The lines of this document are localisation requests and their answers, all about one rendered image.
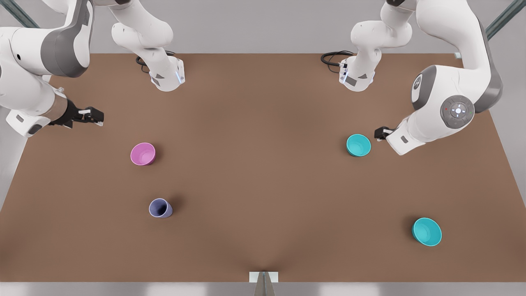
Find pink bowl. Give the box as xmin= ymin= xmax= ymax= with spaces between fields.
xmin=130 ymin=142 xmax=157 ymax=167

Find black cable loop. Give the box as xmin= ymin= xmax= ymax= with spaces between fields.
xmin=320 ymin=51 xmax=356 ymax=75
xmin=136 ymin=50 xmax=177 ymax=75

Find cyan blue bowl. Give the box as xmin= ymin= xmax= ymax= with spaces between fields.
xmin=411 ymin=217 xmax=443 ymax=247
xmin=346 ymin=134 xmax=372 ymax=158

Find purple cup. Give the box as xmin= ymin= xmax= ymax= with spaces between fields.
xmin=148 ymin=198 xmax=174 ymax=219

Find silver frame post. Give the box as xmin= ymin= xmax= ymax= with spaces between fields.
xmin=0 ymin=0 xmax=40 ymax=29
xmin=485 ymin=0 xmax=526 ymax=40
xmin=249 ymin=271 xmax=279 ymax=296

